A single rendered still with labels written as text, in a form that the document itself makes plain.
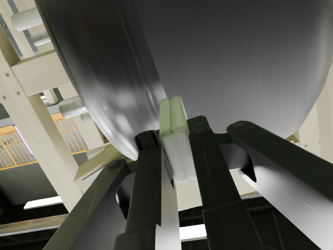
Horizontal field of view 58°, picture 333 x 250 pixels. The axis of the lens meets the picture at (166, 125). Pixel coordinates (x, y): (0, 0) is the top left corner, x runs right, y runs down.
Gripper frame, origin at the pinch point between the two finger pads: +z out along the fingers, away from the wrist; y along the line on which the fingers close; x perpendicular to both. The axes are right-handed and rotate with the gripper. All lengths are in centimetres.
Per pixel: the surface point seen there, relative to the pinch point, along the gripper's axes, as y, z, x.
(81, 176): -42, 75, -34
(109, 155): -30, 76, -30
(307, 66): 13.4, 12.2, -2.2
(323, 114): 27, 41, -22
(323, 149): 27, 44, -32
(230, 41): 6.3, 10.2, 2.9
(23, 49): -292, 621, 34
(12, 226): -435, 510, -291
